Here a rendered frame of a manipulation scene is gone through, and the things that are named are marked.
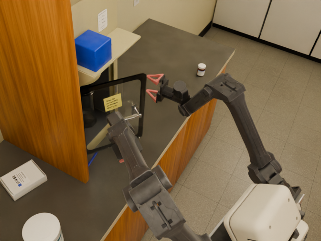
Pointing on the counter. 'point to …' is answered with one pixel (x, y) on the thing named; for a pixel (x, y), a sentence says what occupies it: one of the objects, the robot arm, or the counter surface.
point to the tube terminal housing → (76, 17)
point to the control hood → (122, 34)
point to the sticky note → (112, 102)
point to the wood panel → (42, 84)
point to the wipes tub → (42, 228)
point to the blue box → (93, 50)
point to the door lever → (134, 115)
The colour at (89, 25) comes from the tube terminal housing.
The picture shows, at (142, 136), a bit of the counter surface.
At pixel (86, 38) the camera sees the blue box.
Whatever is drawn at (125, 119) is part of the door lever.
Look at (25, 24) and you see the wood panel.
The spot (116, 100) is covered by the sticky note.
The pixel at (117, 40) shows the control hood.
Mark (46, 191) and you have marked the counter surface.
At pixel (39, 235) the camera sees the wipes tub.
